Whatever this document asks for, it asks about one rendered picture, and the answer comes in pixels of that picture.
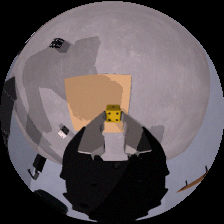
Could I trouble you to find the tan square mat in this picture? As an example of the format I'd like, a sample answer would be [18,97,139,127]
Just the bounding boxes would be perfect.
[64,74,131,133]

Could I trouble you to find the yellow die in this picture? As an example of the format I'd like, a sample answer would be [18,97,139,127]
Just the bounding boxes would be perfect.
[106,105,121,123]

